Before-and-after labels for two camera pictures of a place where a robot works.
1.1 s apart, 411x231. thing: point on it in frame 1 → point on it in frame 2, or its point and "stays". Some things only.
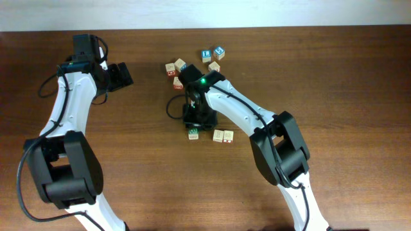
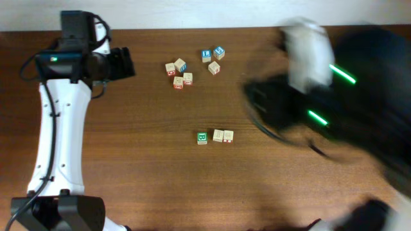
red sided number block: [228, 136] stays
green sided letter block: [218, 135] stays
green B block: [193, 133] → [202, 138]
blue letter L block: [206, 56] stays
